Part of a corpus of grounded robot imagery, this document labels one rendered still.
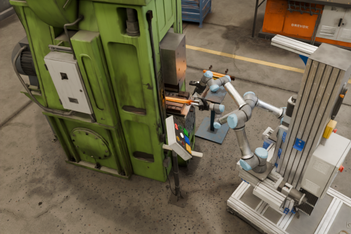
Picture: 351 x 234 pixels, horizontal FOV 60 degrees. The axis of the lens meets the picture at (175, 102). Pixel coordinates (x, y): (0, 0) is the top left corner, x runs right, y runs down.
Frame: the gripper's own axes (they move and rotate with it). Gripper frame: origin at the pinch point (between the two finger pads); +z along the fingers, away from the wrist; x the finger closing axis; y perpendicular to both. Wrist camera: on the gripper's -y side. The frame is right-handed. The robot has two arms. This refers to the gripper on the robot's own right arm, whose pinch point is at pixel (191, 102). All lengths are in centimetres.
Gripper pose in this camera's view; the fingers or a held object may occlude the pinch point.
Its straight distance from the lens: 329.5
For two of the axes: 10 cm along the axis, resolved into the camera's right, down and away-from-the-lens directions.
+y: 0.8, 7.4, 6.6
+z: -9.4, -1.6, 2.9
